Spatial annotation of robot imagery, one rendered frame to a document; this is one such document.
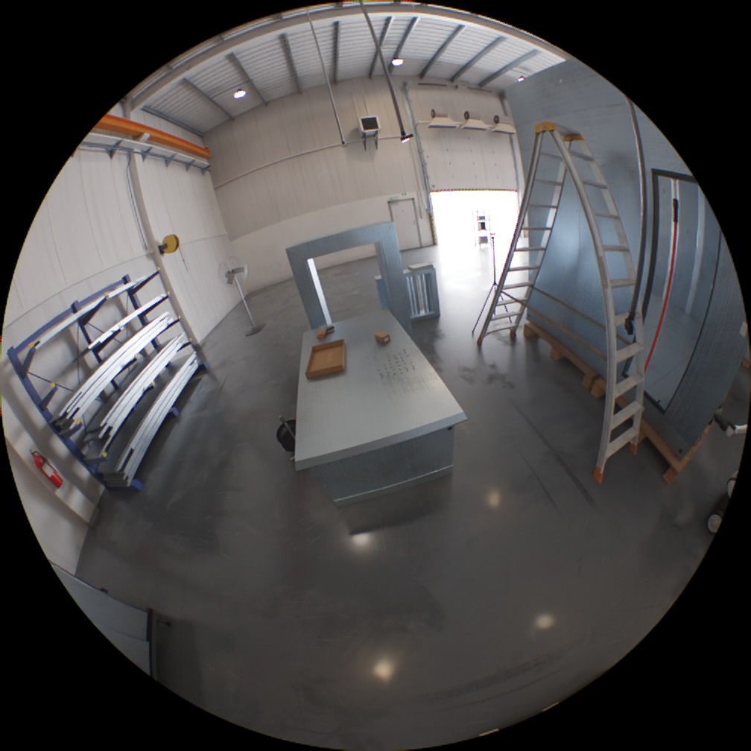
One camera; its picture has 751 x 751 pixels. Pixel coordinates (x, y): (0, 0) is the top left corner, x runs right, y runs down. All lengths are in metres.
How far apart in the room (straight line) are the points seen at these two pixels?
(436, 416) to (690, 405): 2.03
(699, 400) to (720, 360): 0.35
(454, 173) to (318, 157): 5.50
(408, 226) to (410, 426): 10.06
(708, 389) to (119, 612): 4.23
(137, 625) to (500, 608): 2.40
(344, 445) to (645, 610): 2.31
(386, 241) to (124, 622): 4.11
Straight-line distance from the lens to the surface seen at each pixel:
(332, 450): 1.38
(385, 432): 1.37
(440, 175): 11.58
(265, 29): 8.30
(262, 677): 2.06
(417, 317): 3.94
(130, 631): 2.41
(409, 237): 11.01
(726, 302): 2.19
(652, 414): 2.62
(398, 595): 1.69
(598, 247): 1.81
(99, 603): 2.33
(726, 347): 2.23
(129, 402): 4.07
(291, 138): 11.42
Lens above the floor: 1.67
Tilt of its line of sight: 35 degrees down
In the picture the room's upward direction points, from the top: 14 degrees counter-clockwise
